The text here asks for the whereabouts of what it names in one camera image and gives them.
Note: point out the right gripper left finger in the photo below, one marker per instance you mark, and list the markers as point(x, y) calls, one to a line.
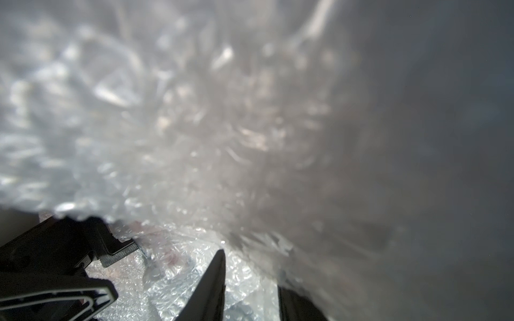
point(208, 299)

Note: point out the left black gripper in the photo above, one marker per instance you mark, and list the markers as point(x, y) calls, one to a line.
point(43, 271)

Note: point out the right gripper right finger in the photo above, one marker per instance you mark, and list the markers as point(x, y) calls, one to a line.
point(293, 307)

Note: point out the bubble wrap of green plate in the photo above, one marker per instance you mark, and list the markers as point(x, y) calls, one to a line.
point(359, 152)

